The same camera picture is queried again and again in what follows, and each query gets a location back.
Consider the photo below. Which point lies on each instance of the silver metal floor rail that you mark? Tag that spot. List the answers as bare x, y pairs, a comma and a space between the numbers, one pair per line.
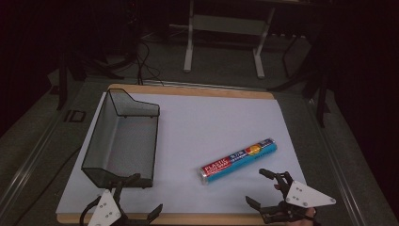
342, 163
28, 163

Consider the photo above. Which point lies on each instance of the person's right hand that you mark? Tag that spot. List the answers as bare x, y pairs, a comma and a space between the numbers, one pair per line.
310, 216

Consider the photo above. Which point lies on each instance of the white metal desk frame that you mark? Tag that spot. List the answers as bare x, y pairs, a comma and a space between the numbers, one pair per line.
226, 24

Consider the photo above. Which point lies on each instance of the black metal stand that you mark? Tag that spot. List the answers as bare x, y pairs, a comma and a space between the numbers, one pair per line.
62, 81

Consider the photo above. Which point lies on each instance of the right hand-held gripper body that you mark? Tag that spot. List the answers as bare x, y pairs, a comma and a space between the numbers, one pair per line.
306, 196

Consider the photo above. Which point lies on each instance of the black rectangular floor bracket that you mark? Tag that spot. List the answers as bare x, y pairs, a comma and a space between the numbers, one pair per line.
75, 116

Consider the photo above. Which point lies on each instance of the black chair base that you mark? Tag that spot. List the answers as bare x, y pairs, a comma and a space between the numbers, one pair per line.
320, 81

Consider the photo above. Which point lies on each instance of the blue red plastic wrap roll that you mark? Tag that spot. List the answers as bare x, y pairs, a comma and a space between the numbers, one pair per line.
238, 160

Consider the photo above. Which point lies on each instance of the white paper sheet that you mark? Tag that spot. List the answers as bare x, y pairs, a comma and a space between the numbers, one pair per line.
204, 119

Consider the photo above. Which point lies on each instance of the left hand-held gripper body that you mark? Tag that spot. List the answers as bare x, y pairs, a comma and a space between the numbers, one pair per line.
105, 208

